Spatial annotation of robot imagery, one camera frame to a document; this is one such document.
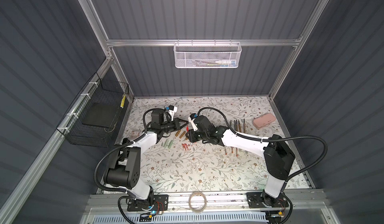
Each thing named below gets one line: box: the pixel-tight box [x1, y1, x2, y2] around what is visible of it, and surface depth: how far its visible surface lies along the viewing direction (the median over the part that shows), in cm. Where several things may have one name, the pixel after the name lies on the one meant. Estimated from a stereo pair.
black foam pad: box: [81, 102, 121, 128], surface depth 74 cm
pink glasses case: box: [253, 113, 276, 128], surface depth 105 cm
